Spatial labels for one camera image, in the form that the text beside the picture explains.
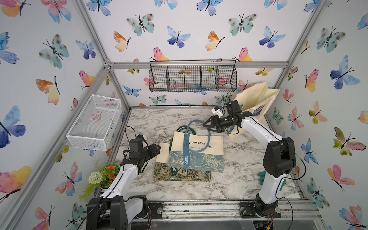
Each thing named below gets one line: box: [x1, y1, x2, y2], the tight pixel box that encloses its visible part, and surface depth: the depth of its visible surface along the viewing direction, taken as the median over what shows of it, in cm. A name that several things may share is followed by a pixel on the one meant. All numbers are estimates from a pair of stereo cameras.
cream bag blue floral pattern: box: [167, 119, 225, 173], surface depth 93 cm
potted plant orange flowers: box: [79, 158, 121, 202], surface depth 70 cm
